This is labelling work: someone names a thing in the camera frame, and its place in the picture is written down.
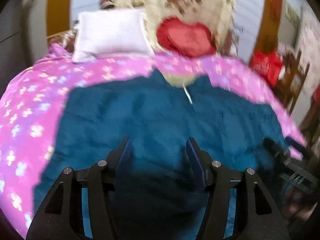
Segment teal quilted down jacket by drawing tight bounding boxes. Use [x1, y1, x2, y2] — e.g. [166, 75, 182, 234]
[34, 70, 285, 239]

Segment person's right hand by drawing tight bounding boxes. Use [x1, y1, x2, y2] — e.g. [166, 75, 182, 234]
[281, 186, 318, 226]

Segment wooden chair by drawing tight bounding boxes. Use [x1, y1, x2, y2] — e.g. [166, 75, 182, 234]
[272, 50, 310, 115]

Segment red plastic bag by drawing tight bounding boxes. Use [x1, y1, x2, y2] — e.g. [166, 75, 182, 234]
[249, 50, 284, 88]

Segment pink floral bed cover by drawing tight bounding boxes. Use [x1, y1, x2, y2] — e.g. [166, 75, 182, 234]
[1, 44, 305, 237]

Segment red heart-shaped cushion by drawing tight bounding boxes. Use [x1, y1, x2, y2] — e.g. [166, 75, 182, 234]
[156, 17, 216, 58]

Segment beige floral large pillow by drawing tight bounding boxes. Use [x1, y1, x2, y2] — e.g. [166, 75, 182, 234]
[100, 0, 238, 88]

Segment white rectangular pillow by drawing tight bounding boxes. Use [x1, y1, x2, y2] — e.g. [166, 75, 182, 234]
[72, 9, 154, 63]

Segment grey wardrobe cabinet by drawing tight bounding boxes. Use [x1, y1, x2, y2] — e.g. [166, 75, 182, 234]
[1, 0, 47, 88]

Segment white slatted headboard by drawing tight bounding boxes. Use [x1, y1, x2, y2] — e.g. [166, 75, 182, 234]
[69, 0, 265, 63]

